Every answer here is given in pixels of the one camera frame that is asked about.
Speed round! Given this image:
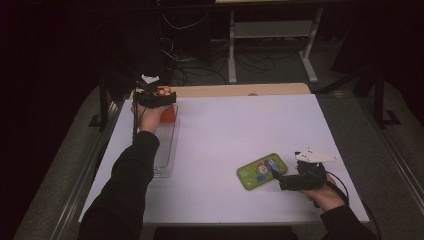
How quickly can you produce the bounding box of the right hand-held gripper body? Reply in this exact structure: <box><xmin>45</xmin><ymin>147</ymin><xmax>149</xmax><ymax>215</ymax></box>
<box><xmin>279</xmin><ymin>148</ymin><xmax>339</xmax><ymax>192</ymax></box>

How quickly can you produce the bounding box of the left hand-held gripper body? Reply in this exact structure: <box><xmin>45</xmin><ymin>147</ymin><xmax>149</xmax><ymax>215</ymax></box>
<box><xmin>133</xmin><ymin>74</ymin><xmax>160</xmax><ymax>108</ymax></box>

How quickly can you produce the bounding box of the orange phone case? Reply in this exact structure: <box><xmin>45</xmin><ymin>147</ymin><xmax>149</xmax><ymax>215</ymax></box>
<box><xmin>155</xmin><ymin>85</ymin><xmax>177</xmax><ymax>124</ymax></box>

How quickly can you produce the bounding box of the green printed phone case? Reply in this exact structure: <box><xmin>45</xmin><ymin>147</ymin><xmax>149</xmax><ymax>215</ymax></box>
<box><xmin>236</xmin><ymin>152</ymin><xmax>289</xmax><ymax>191</ymax></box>

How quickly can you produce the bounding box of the clear plastic storage rack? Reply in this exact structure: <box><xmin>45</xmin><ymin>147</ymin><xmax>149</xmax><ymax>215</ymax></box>
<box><xmin>152</xmin><ymin>104</ymin><xmax>180</xmax><ymax>179</ymax></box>

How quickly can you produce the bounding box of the person's left hand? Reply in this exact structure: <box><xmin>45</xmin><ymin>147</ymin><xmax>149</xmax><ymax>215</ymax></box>
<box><xmin>138</xmin><ymin>103</ymin><xmax>171</xmax><ymax>134</ymax></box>

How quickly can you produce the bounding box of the person's right hand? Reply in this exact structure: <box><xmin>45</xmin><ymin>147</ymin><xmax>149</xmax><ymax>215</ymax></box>
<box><xmin>299</xmin><ymin>174</ymin><xmax>346</xmax><ymax>213</ymax></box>

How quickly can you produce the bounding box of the black metal stand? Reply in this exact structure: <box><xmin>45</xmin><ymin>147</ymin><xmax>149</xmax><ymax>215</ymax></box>
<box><xmin>88</xmin><ymin>76</ymin><xmax>113</xmax><ymax>132</ymax></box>
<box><xmin>373</xmin><ymin>66</ymin><xmax>401</xmax><ymax>129</ymax></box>

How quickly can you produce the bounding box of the left hand-held gripper black cable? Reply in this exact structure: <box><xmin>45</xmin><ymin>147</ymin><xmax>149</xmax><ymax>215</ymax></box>
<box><xmin>132</xmin><ymin>89</ymin><xmax>148</xmax><ymax>141</ymax></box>

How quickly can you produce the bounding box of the hand-held gripper black cable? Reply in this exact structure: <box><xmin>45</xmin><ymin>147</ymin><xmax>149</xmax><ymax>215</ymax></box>
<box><xmin>132</xmin><ymin>89</ymin><xmax>148</xmax><ymax>141</ymax></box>
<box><xmin>324</xmin><ymin>170</ymin><xmax>382</xmax><ymax>240</ymax></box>

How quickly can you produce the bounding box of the right hand-held gripper black cable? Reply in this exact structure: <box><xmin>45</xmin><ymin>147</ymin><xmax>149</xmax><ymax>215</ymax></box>
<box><xmin>324</xmin><ymin>170</ymin><xmax>382</xmax><ymax>240</ymax></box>

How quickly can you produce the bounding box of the tangle of floor cables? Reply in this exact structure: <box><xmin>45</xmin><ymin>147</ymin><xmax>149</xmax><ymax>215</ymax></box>
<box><xmin>159</xmin><ymin>36</ymin><xmax>278</xmax><ymax>86</ymax></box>

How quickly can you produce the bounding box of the aluminium rail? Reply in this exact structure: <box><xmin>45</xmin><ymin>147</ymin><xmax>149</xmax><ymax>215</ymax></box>
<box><xmin>359</xmin><ymin>96</ymin><xmax>424</xmax><ymax>208</ymax></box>
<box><xmin>49</xmin><ymin>99</ymin><xmax>124</xmax><ymax>240</ymax></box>

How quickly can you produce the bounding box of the white metal table frame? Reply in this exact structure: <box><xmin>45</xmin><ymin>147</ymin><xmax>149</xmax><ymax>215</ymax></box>
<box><xmin>228</xmin><ymin>8</ymin><xmax>324</xmax><ymax>84</ymax></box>

